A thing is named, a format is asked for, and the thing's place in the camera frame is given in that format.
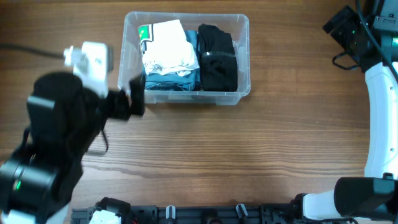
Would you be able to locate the black left camera cable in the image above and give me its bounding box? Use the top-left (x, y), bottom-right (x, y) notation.
top-left (0, 43), bottom-right (66, 60)

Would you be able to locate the clear plastic storage container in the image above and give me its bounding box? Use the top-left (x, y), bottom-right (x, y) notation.
top-left (118, 11), bottom-right (251, 105)

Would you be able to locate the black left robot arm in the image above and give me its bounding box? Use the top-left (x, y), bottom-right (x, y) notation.
top-left (1, 72), bottom-right (146, 223)

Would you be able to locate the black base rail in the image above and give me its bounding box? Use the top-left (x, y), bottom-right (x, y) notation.
top-left (70, 203), bottom-right (299, 224)

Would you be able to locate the dark teal cloth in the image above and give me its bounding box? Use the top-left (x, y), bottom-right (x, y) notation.
top-left (198, 24), bottom-right (238, 92)

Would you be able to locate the white printed t-shirt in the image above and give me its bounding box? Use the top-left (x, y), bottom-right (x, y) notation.
top-left (137, 19), bottom-right (199, 77)

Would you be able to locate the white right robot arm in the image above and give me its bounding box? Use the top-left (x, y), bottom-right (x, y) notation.
top-left (287, 0), bottom-right (397, 223)

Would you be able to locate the blue cloth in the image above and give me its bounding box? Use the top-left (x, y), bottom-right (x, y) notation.
top-left (146, 30), bottom-right (200, 91)

